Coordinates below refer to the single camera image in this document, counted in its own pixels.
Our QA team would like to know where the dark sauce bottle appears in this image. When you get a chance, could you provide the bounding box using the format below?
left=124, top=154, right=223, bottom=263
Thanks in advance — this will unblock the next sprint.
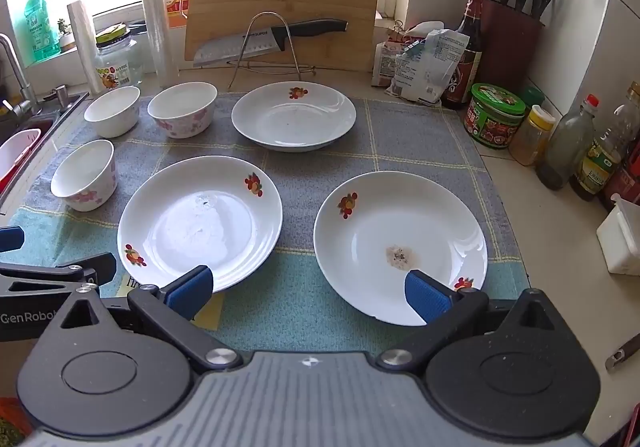
left=440, top=0, right=486, bottom=110

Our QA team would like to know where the metal tool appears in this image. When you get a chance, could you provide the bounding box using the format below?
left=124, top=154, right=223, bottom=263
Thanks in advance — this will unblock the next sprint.
left=605, top=333, right=640, bottom=373

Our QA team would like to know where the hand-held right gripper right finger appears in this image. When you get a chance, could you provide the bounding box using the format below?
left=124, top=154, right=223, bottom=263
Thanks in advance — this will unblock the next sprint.
left=376, top=269, right=557, bottom=373

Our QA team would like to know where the metal faucet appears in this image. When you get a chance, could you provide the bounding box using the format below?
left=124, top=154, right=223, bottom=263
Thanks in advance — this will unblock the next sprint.
left=0, top=33, right=43, bottom=120

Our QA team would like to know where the metal wire rack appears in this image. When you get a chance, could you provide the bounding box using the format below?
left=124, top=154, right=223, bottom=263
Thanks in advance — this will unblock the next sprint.
left=227, top=12, right=317, bottom=88

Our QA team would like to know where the black handled kitchen knife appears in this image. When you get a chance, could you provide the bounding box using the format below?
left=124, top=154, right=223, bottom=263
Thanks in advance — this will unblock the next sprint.
left=192, top=18, right=348, bottom=68

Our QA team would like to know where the dark red knife block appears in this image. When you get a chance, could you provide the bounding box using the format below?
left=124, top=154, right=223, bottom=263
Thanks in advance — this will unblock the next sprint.
left=472, top=0, right=546, bottom=95

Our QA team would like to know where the dark red bottle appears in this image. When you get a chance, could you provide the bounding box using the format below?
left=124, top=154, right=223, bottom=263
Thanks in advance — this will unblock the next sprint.
left=600, top=142, right=640, bottom=212

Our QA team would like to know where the red colander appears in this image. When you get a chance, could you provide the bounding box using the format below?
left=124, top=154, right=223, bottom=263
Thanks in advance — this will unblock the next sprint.
left=0, top=128, right=43, bottom=195

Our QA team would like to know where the oil bottle with yellow label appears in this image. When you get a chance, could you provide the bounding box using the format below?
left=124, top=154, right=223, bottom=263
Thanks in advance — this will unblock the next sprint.
left=570, top=81, right=640, bottom=202

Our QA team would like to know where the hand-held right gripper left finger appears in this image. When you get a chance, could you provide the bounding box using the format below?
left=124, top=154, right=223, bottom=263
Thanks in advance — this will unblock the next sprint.
left=60, top=265, right=244, bottom=374

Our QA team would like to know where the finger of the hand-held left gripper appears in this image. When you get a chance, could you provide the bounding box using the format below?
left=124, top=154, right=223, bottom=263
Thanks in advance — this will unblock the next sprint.
left=0, top=252, right=117, bottom=298
left=0, top=225, right=25, bottom=254

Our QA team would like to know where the small potted plant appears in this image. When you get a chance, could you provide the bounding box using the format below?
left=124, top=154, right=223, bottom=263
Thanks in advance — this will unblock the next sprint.
left=56, top=18, right=77, bottom=52

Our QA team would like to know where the white pink floral bowl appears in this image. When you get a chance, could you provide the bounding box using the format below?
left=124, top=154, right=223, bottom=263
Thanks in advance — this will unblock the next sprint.
left=50, top=139, right=119, bottom=212
left=147, top=81, right=218, bottom=140

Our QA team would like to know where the white plastic container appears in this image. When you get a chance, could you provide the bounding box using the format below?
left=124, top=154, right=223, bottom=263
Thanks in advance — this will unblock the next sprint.
left=596, top=193, right=640, bottom=275

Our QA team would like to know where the glass jar with green lid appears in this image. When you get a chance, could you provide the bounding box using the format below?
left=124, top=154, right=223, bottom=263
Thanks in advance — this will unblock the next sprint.
left=94, top=24, right=146, bottom=95

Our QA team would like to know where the green soap bottle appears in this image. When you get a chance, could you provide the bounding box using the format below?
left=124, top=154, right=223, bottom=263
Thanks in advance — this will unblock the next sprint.
left=22, top=0, right=63, bottom=62

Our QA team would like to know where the roll of clear plastic bags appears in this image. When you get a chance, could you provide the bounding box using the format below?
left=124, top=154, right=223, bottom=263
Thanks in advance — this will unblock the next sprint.
left=66, top=1, right=103, bottom=95
left=138, top=0, right=180, bottom=88

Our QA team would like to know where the grey checked cloth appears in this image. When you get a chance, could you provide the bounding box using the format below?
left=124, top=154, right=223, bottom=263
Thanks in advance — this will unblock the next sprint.
left=20, top=92, right=523, bottom=308

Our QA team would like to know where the glass bottle with red cap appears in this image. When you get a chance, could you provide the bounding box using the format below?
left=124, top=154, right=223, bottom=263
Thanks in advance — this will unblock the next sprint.
left=536, top=94, right=600, bottom=191

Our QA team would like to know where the white plate with fruit print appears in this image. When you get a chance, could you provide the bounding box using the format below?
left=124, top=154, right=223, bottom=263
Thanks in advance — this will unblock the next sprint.
left=117, top=155, right=284, bottom=293
left=313, top=171, right=489, bottom=327
left=231, top=81, right=357, bottom=152

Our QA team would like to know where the white printed food bag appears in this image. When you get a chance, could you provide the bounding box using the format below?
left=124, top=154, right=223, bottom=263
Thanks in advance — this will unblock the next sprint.
left=385, top=28, right=471, bottom=106

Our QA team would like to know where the spice jar with yellow lid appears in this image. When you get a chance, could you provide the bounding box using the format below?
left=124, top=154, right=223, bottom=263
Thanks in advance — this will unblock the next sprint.
left=509, top=104, right=557, bottom=166

